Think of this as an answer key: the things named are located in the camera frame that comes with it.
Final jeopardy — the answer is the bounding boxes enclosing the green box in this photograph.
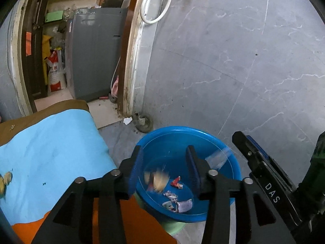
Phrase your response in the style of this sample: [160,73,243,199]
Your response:
[45,11,63,23]

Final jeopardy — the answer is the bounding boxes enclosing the clear plastic wrapper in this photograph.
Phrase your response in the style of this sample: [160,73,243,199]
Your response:
[204,146,235,169]

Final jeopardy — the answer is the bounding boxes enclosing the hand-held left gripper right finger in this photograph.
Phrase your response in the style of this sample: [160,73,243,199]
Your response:
[185,145,296,244]

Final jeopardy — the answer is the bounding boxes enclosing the grey drain pipe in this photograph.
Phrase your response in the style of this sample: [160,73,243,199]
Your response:
[133,113,153,133]

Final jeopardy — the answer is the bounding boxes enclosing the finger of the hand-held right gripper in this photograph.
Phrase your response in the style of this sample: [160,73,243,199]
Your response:
[245,135,296,187]
[232,131,267,174]

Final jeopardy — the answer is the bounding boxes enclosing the red and white sack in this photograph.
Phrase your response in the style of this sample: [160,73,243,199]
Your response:
[46,49,67,93]

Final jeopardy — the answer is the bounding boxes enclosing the blue plastic bucket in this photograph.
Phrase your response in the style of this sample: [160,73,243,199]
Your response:
[134,126,242,223]

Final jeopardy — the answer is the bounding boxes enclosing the heap of plastic bags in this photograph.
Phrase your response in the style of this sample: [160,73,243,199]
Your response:
[51,23,68,51]

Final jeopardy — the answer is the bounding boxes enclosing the yellow sack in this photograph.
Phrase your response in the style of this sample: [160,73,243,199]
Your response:
[42,34,51,85]

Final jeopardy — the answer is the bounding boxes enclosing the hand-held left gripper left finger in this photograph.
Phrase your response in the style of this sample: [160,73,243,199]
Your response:
[32,145,144,244]

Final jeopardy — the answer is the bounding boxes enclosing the wooden door frame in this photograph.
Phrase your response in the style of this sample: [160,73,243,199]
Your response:
[8,0,153,117]

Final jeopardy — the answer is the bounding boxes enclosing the white hose with gloves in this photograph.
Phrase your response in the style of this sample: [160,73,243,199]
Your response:
[140,0,176,26]

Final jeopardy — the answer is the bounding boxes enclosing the pile of wrappers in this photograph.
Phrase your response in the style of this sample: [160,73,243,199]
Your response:
[162,176,193,212]

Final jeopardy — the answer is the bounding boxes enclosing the light green stool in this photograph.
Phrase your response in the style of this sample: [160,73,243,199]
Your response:
[133,193,187,236]

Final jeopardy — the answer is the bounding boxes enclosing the dark wooden door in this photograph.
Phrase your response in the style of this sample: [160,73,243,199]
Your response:
[20,0,49,99]

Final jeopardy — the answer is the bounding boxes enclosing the tan paper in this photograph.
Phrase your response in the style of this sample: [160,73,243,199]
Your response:
[143,168,170,192]

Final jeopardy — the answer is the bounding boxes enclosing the orange blue brown striped blanket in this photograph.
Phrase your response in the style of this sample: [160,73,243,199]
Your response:
[0,99,178,244]

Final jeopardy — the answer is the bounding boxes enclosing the yellow scraps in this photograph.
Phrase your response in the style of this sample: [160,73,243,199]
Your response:
[0,171,13,200]

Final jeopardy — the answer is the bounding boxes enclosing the grey washing machine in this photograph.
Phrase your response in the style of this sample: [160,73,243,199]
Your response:
[65,7,129,102]

